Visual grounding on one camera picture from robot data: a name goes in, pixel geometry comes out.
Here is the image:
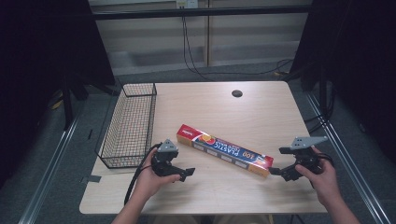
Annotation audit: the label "black upright stand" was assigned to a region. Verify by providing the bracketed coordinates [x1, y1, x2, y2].
[318, 66, 332, 119]

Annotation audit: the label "metal floor rail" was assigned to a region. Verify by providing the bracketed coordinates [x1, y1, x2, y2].
[18, 102, 86, 224]
[304, 91, 391, 224]

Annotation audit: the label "person's left hand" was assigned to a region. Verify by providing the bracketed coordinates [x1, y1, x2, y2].
[133, 147, 182, 201]

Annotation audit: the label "white wall outlet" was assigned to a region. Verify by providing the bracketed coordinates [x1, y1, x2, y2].
[175, 0, 200, 9]

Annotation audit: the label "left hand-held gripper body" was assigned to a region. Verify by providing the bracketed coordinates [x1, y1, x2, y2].
[150, 138, 189, 179]

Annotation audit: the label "person's right hand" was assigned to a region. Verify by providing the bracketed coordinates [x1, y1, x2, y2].
[294, 146, 343, 208]

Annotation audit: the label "long red blue wrap box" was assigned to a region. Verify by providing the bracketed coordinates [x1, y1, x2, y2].
[176, 123, 276, 178]

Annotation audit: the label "black floor cables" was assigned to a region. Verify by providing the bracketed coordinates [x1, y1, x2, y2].
[304, 87, 336, 135]

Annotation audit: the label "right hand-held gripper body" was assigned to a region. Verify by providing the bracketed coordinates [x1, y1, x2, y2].
[280, 135, 329, 183]

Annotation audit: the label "black stand legs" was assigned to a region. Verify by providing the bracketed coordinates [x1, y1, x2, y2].
[61, 74, 120, 132]

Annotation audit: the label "black wire mesh basket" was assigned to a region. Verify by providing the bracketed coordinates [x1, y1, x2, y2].
[94, 82, 158, 170]

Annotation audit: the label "dark curtain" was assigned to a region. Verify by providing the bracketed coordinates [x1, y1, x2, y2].
[289, 0, 396, 164]
[0, 0, 117, 189]

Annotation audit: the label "grey floor tape patch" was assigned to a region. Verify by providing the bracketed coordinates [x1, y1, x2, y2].
[80, 175, 103, 184]

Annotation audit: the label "black hanging wall cable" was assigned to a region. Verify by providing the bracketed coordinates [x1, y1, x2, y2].
[184, 15, 294, 77]
[181, 15, 217, 83]

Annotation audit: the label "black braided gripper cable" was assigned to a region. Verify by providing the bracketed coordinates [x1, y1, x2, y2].
[123, 142, 163, 207]

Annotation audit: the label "black horizontal frame bar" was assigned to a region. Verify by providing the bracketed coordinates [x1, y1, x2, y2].
[91, 5, 313, 21]

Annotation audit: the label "black looped gripper cable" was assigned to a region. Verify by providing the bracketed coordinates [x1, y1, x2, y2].
[316, 151, 335, 166]

